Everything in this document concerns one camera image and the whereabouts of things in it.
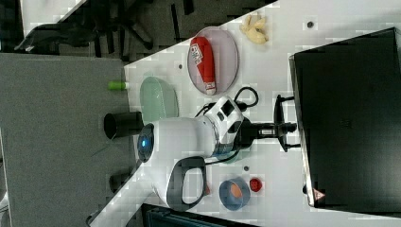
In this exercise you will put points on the green marker pen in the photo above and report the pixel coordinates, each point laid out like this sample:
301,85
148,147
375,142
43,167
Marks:
118,86

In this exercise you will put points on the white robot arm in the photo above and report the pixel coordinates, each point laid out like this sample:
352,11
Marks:
170,147

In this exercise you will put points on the black cylinder at table edge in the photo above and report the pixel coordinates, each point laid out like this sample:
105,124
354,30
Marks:
122,124

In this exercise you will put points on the blue bowl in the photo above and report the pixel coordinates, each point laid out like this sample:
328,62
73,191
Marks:
228,200

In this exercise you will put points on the red toy strawberry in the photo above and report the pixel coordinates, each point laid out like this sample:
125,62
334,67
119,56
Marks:
255,184

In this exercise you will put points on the small red toy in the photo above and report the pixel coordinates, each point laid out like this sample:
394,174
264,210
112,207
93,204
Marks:
207,190

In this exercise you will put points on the black toaster oven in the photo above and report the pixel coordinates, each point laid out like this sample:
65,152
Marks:
347,103

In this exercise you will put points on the green perforated basket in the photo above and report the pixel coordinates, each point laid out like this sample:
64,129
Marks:
158,100

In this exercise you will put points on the orange toy fruit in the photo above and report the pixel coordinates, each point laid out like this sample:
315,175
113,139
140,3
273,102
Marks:
236,191

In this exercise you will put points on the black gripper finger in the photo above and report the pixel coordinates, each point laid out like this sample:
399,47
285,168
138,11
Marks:
262,135
280,127

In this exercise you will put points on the grey round plate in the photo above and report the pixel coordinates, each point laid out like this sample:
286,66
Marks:
225,59

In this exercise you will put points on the red plush ketchup bottle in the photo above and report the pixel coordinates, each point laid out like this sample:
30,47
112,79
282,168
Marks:
201,52

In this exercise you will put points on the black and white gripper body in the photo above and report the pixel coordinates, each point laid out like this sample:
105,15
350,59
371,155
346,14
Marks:
226,119

